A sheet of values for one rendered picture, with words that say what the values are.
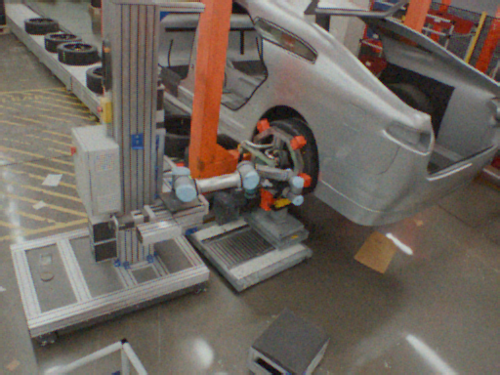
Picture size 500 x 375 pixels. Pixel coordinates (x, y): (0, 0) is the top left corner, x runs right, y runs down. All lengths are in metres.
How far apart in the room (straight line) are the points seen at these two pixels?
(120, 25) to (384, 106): 1.62
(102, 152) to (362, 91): 1.68
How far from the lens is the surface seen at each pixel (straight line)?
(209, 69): 3.16
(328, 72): 2.99
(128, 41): 2.40
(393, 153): 2.75
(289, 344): 2.65
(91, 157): 2.53
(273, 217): 3.76
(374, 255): 4.09
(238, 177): 2.62
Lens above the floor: 2.39
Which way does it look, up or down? 31 degrees down
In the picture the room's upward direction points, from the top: 10 degrees clockwise
